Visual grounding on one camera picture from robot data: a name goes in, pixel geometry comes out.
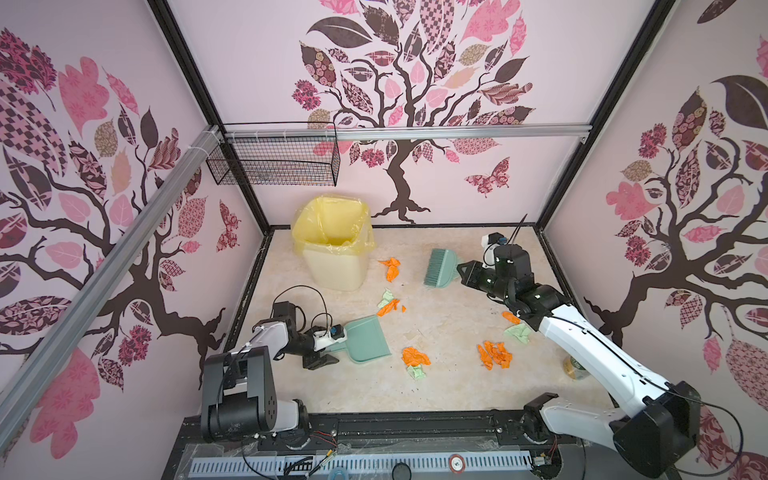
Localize green drink bottle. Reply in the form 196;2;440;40
563;356;591;380

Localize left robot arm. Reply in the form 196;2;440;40
200;301;347;444

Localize orange scrap pile front right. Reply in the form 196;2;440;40
477;341;513;371

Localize black wire basket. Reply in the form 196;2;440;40
206;120;341;187

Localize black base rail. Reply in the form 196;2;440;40
161;407;682;480

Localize green dustpan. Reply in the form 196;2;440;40
327;315;391;364

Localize aluminium rail left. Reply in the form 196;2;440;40
1;125;222;448

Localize green scrap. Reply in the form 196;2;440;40
504;323;532;345
407;366;426;380

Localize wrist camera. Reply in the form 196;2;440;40
481;232;508;267
312;325;347;351

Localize white slotted cable duct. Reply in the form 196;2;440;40
187;451;533;479

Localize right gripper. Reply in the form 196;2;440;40
456;259;512;304

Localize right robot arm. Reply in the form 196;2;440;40
456;244;700;478

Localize orange scrap mid table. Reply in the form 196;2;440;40
377;299;401;317

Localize green hand brush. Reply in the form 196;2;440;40
423;248;459;288

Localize green scrap mid table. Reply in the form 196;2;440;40
377;289;395;309

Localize cream trash bin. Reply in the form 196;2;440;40
301;250;369;292

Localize yellow bin liner bag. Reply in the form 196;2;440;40
290;195;376;256

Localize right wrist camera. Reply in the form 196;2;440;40
481;232;508;267

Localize aluminium rail back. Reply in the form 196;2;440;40
225;124;592;142

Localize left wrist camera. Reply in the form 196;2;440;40
312;325;347;351

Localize aluminium rail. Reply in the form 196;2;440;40
225;124;592;142
1;125;222;448

